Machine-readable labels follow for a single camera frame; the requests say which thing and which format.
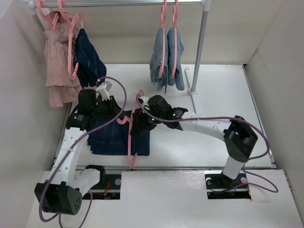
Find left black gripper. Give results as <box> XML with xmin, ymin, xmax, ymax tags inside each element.
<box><xmin>92</xmin><ymin>95</ymin><xmax>125</xmax><ymax>121</ymax></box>

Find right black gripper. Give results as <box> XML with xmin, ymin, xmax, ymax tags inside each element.
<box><xmin>130</xmin><ymin>107</ymin><xmax>165</xmax><ymax>135</ymax></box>

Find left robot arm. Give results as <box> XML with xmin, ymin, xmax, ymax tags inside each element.
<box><xmin>34</xmin><ymin>86</ymin><xmax>122</xmax><ymax>215</ymax></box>

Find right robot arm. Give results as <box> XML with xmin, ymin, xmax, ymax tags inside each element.
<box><xmin>131</xmin><ymin>95</ymin><xmax>258</xmax><ymax>187</ymax></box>

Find dark denim garment on hanger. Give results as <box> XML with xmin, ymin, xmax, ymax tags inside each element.
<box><xmin>73</xmin><ymin>28</ymin><xmax>107</xmax><ymax>88</ymax></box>

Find pink hanger with dress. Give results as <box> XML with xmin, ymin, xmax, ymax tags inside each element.
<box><xmin>36</xmin><ymin>0</ymin><xmax>61</xmax><ymax>31</ymax></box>

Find pink hanger left light jeans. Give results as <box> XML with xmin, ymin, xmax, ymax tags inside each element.
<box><xmin>159</xmin><ymin>0</ymin><xmax>167</xmax><ymax>79</ymax></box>

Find pink hanger light jeans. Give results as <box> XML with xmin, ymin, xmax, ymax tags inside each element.
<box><xmin>159</xmin><ymin>0</ymin><xmax>167</xmax><ymax>79</ymax></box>
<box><xmin>171</xmin><ymin>0</ymin><xmax>179</xmax><ymax>79</ymax></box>

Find pink hanger right light jeans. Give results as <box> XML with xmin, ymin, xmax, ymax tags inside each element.
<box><xmin>171</xmin><ymin>0</ymin><xmax>179</xmax><ymax>79</ymax></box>

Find pink pleated dress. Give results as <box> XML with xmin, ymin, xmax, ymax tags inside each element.
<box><xmin>43</xmin><ymin>16</ymin><xmax>82</xmax><ymax>108</ymax></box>

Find light blue jeans right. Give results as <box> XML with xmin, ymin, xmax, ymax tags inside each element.
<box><xmin>167</xmin><ymin>27</ymin><xmax>185</xmax><ymax>91</ymax></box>

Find light blue jeans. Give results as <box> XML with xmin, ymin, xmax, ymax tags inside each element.
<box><xmin>167</xmin><ymin>27</ymin><xmax>185</xmax><ymax>91</ymax></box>
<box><xmin>149</xmin><ymin>28</ymin><xmax>168</xmax><ymax>92</ymax></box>

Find light blue jeans left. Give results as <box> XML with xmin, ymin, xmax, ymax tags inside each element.
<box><xmin>149</xmin><ymin>28</ymin><xmax>168</xmax><ymax>92</ymax></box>

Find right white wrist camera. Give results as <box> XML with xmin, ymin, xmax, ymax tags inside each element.
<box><xmin>136</xmin><ymin>95</ymin><xmax>150</xmax><ymax>107</ymax></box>

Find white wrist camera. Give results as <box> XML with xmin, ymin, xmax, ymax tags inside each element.
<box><xmin>95</xmin><ymin>81</ymin><xmax>112</xmax><ymax>101</ymax></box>
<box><xmin>136</xmin><ymin>95</ymin><xmax>150</xmax><ymax>107</ymax></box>

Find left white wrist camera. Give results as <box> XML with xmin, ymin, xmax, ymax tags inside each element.
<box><xmin>95</xmin><ymin>81</ymin><xmax>112</xmax><ymax>101</ymax></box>

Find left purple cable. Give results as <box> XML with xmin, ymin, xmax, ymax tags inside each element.
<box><xmin>38</xmin><ymin>76</ymin><xmax>127</xmax><ymax>228</ymax></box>

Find purple cable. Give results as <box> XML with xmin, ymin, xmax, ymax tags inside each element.
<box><xmin>135</xmin><ymin>94</ymin><xmax>279</xmax><ymax>193</ymax></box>
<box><xmin>38</xmin><ymin>76</ymin><xmax>127</xmax><ymax>228</ymax></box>

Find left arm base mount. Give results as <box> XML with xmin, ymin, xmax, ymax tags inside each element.
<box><xmin>90</xmin><ymin>171</ymin><xmax>122</xmax><ymax>200</ymax></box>

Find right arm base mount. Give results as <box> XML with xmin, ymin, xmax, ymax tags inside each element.
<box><xmin>204</xmin><ymin>171</ymin><xmax>251</xmax><ymax>200</ymax></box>

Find white clothes rack frame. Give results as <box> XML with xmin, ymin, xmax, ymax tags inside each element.
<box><xmin>23</xmin><ymin>0</ymin><xmax>211</xmax><ymax>113</ymax></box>

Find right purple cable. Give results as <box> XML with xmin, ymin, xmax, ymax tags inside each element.
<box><xmin>135</xmin><ymin>94</ymin><xmax>279</xmax><ymax>193</ymax></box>

